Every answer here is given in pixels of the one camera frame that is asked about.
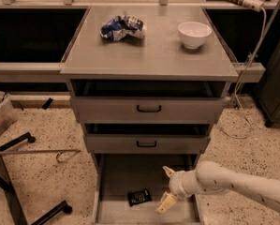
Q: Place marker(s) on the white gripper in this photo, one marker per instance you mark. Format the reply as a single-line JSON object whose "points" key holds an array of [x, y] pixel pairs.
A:
{"points": [[175, 184]]}

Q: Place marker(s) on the black rxbar chocolate bar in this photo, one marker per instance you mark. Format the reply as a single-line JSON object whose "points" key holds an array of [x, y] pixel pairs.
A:
{"points": [[139, 197]]}

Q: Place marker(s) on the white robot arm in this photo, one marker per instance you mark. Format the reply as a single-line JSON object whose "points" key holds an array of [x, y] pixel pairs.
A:
{"points": [[211, 178]]}

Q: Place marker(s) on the bottom grey open drawer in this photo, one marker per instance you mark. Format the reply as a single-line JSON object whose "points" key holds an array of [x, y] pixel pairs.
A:
{"points": [[119, 174]]}

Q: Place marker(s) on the middle grey drawer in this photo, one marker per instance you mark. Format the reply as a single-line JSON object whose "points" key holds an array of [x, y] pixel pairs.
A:
{"points": [[146, 138]]}

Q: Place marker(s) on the grey drawer cabinet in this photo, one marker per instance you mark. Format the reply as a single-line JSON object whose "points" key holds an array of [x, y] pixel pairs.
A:
{"points": [[159, 56]]}

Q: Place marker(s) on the top grey drawer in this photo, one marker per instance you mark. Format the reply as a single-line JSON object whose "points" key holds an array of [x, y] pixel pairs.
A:
{"points": [[151, 102]]}

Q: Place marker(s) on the metal rod with hook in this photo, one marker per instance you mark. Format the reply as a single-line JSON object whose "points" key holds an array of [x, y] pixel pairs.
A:
{"points": [[35, 152]]}

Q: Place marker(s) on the dark cabinet at right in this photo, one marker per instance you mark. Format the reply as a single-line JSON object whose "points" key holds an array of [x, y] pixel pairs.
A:
{"points": [[267, 91]]}

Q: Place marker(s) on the small black floor block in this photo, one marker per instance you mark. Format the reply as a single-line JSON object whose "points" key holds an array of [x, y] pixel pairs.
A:
{"points": [[47, 103]]}

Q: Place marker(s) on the white ceramic bowl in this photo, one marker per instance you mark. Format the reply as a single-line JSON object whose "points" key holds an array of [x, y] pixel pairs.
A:
{"points": [[193, 34]]}

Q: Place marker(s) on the crumpled blue chip bag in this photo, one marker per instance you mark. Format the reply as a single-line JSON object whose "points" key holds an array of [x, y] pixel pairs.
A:
{"points": [[120, 27]]}

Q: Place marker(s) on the black stand base legs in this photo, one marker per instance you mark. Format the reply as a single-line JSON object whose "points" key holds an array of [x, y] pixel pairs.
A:
{"points": [[13, 201]]}

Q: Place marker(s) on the clear plastic storage bin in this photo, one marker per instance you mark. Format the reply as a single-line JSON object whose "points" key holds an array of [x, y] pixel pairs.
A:
{"points": [[7, 114]]}

